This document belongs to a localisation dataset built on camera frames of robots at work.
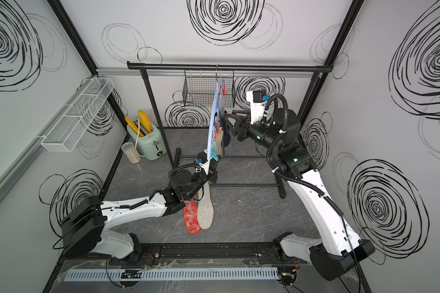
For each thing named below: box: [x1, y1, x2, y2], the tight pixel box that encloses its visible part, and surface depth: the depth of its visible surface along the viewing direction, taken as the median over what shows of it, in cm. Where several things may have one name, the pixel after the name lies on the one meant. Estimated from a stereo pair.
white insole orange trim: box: [197, 181, 215, 231], surface depth 86 cm
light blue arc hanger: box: [206, 78, 226, 162], surface depth 53 cm
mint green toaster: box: [126, 119, 167, 160], surface depth 98 cm
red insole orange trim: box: [182, 195, 201, 235], surface depth 84 cm
